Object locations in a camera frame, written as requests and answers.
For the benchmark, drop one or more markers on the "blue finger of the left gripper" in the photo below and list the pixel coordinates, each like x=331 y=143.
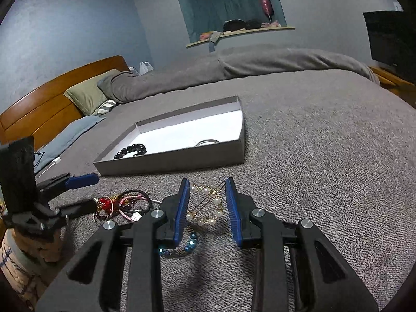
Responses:
x=82 y=181
x=78 y=209

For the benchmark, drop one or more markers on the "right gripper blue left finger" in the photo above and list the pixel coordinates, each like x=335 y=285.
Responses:
x=181 y=211

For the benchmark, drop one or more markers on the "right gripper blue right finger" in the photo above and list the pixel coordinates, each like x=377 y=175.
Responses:
x=234 y=215

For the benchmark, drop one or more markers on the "pearl ring hair clip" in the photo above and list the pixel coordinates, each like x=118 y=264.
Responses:
x=209 y=204

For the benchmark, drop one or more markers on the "left striped sleeve forearm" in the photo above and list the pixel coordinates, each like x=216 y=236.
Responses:
x=24 y=275

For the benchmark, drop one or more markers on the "person's left hand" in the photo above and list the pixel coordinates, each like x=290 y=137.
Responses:
x=47 y=250

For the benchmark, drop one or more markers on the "light blue towel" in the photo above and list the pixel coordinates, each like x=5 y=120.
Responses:
x=45 y=155

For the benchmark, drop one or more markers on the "silver thin bangle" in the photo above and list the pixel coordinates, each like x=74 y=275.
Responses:
x=207 y=142

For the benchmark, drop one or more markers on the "grey cardboard tray box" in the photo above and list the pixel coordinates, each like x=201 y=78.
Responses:
x=166 y=143

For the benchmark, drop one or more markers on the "wooden headboard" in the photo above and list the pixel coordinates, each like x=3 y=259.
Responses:
x=46 y=111

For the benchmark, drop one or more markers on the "striped grey pillow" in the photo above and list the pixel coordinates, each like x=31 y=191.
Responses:
x=105 y=107

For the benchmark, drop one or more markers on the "olive green pillow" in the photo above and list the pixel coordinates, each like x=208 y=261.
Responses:
x=86 y=95

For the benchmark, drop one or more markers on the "grey bed blanket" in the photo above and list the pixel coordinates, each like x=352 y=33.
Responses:
x=329 y=145

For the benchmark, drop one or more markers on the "rolled grey duvet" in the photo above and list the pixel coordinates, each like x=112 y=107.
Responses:
x=226 y=64

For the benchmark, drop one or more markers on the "white plastic bag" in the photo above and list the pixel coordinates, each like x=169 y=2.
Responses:
x=143 y=68

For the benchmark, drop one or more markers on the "wooden window sill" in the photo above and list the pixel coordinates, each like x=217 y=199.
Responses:
x=241 y=33

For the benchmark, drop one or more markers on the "grey cloth on sill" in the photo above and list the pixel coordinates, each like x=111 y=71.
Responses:
x=213 y=39

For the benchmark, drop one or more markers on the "black clothes pile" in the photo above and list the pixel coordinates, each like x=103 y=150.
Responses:
x=238 y=24

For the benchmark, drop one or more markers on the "pink balloon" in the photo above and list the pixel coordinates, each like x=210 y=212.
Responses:
x=267 y=9

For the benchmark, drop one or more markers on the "wooden tv stand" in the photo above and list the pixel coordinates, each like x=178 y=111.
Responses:
x=397 y=85

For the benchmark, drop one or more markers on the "black television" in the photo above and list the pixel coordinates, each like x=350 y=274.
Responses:
x=392 y=40

